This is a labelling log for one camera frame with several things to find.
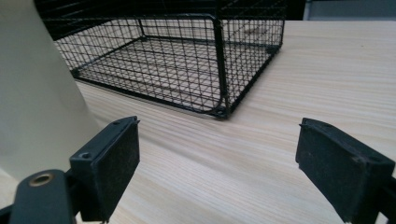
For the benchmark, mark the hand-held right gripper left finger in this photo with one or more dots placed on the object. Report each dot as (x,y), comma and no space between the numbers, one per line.
(106,174)

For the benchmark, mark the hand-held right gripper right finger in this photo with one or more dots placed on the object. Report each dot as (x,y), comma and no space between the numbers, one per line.
(336,168)

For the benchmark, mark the cream plastic bottle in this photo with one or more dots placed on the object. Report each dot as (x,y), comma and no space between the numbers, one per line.
(34,93)

